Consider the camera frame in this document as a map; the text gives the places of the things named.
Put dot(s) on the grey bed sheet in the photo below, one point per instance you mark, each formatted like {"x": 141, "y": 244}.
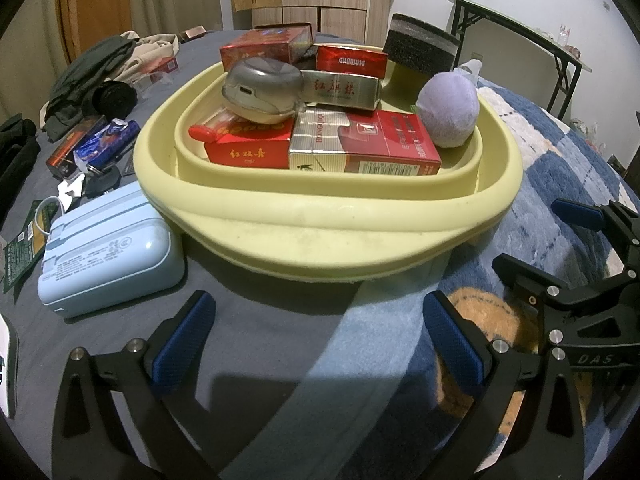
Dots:
{"x": 270, "y": 320}

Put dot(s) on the green plastic clip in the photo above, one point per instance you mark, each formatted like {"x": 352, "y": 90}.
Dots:
{"x": 413, "y": 108}

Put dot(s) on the small red cigarette pack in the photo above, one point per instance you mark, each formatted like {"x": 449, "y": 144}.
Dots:
{"x": 350, "y": 61}

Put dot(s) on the grey oval charging case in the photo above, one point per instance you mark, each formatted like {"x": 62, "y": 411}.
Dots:
{"x": 261, "y": 86}

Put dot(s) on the light blue power bank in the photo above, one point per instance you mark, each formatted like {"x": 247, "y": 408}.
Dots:
{"x": 111, "y": 252}

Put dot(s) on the black cloth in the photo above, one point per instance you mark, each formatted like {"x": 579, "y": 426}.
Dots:
{"x": 15, "y": 160}

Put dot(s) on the blue plaid blanket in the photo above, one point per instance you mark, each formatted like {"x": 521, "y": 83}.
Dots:
{"x": 550, "y": 160}

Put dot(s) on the purple plush ball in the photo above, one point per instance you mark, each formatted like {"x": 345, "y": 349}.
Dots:
{"x": 445, "y": 111}

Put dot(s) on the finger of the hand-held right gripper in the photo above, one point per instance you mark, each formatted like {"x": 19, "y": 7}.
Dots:
{"x": 525, "y": 280}
{"x": 577, "y": 214}

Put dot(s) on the small brown box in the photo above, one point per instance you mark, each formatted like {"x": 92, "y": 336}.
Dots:
{"x": 192, "y": 33}

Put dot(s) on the white plastic sheet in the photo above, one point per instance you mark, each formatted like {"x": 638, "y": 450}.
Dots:
{"x": 470, "y": 66}

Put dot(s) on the dark red box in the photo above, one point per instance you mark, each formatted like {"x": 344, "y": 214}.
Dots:
{"x": 69, "y": 148}

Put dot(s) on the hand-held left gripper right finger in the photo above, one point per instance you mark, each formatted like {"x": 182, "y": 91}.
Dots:
{"x": 452, "y": 345}

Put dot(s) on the red box white panel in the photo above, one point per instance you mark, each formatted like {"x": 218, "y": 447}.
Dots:
{"x": 242, "y": 152}

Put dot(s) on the dark green cloth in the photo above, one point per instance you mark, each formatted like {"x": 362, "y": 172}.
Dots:
{"x": 86, "y": 71}

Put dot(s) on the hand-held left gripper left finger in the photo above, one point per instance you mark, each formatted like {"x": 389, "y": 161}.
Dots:
{"x": 182, "y": 345}

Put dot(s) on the brown wooden door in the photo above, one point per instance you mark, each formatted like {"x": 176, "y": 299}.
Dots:
{"x": 95, "y": 5}

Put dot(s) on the white card black logo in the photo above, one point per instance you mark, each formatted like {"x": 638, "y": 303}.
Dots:
{"x": 7, "y": 370}

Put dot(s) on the black round cylinder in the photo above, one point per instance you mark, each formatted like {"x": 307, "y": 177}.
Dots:
{"x": 116, "y": 100}

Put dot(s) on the black folding table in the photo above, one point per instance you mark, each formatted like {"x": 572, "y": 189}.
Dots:
{"x": 500, "y": 8}

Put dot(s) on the black foam disc grey band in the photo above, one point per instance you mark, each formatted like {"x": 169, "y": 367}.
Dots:
{"x": 420, "y": 43}

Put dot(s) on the green foil packet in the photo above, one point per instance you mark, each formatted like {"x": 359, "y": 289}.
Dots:
{"x": 20, "y": 259}

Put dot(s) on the glossy red box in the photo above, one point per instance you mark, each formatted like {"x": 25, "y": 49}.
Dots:
{"x": 260, "y": 48}

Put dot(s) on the black key bunch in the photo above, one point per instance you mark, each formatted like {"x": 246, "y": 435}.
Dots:
{"x": 102, "y": 185}

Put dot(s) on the red and silver cigarette pack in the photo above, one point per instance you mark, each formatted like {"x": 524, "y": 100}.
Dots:
{"x": 380, "y": 141}

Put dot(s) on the glass bottle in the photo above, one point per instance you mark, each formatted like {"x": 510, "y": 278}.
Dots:
{"x": 564, "y": 35}

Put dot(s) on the blue snack wrapper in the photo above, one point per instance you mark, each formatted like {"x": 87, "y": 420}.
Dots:
{"x": 106, "y": 143}

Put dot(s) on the red lighter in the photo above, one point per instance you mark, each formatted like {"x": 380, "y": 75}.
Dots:
{"x": 201, "y": 133}

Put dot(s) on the yellow collapsible basin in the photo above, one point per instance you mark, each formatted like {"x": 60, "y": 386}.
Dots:
{"x": 325, "y": 230}

